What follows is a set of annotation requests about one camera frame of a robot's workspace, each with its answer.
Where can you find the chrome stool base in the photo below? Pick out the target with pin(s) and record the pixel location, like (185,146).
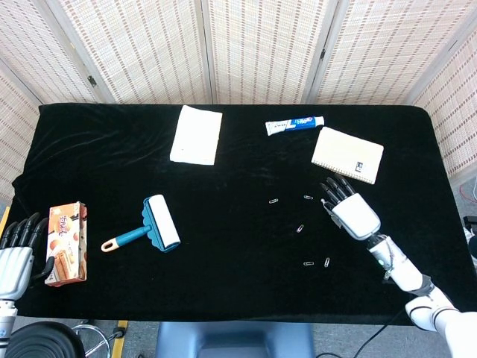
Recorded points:
(95,337)

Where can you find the blue white toothpaste tube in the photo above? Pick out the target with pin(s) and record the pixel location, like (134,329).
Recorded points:
(294,124)

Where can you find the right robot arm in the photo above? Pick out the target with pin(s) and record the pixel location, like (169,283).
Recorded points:
(406,274)

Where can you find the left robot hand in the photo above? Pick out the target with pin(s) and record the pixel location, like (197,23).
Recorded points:
(15,268)

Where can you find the white folded cloth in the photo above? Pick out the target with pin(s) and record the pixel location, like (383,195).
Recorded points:
(195,136)

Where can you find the orange biscuit snack box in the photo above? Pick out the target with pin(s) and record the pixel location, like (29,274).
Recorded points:
(67,242)

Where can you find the black ribbed round object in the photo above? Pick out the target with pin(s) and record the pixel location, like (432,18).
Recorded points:
(44,343)

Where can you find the woven folding screen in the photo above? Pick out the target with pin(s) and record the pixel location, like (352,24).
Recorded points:
(261,48)

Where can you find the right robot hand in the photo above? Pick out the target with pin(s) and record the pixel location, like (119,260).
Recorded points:
(356,216)

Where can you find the black velvet tablecloth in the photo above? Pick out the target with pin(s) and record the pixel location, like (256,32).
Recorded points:
(223,231)

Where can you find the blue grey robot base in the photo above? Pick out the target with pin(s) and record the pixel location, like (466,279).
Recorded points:
(234,339)

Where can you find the teal lint roller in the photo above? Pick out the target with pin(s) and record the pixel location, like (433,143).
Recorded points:
(162,223)

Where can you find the cream spiral notebook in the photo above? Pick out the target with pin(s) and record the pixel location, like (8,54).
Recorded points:
(346,154)

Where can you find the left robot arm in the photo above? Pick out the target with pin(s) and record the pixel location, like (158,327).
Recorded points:
(6,317)

